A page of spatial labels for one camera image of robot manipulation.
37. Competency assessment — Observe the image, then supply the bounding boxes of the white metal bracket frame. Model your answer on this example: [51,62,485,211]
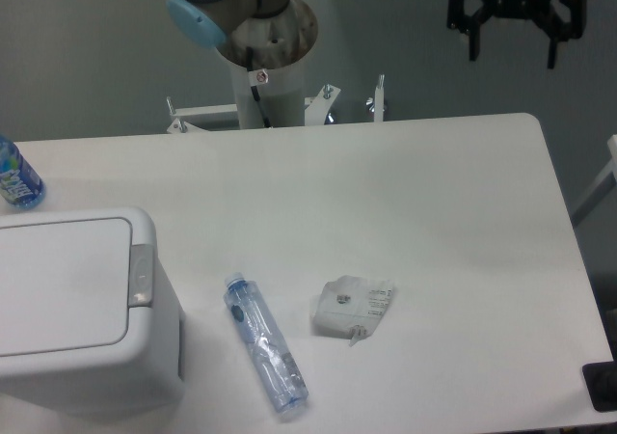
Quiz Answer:
[167,74,388,134]

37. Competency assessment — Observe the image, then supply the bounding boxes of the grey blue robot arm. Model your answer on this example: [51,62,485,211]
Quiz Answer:
[166,0,587,70]

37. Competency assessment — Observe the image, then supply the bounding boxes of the clear empty plastic bottle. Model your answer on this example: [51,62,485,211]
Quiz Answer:
[223,273,309,415]

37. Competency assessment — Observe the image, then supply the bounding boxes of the white plastic trash can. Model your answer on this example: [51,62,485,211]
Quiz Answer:
[1,207,185,416]

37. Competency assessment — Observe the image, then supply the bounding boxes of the black object at table edge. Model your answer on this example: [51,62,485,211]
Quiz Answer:
[582,361,616,413]

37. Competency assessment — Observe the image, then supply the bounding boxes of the grey trash can push button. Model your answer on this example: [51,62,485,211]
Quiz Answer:
[128,244,154,308]

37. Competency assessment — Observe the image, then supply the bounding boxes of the white frame at right edge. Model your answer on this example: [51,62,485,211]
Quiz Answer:
[570,135,616,227]

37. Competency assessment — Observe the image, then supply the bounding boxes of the blue labelled water bottle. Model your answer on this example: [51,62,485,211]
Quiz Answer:
[1,136,46,209]

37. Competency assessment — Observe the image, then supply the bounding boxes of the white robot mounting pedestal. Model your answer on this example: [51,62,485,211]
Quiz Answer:
[228,62,305,129]

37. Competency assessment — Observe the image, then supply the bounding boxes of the black cable on pedestal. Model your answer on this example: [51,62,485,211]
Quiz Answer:
[244,45,272,129]

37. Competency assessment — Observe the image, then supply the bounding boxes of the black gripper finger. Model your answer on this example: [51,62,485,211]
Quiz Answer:
[529,0,587,69]
[446,0,496,62]

